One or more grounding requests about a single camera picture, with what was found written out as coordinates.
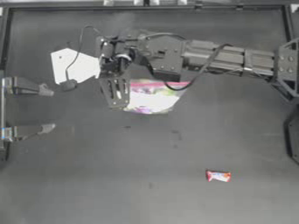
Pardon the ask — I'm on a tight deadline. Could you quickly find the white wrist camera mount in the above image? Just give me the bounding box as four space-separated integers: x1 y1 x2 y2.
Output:
50 47 101 86

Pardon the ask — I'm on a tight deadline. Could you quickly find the red candy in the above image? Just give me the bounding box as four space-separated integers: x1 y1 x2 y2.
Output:
204 170 233 184

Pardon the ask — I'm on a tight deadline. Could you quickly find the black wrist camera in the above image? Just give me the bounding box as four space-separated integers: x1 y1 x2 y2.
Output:
58 78 80 92

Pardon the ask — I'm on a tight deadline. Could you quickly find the black camera cable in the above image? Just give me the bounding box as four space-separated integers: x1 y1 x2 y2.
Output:
61 24 106 84

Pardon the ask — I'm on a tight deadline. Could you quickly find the clear bag with pink zip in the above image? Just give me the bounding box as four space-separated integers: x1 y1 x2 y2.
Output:
124 78 192 116

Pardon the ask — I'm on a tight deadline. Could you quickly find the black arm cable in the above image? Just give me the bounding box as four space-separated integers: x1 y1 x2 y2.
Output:
162 43 233 92

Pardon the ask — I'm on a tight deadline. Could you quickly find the black metal frame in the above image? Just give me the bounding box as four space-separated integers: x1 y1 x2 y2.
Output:
0 0 299 169

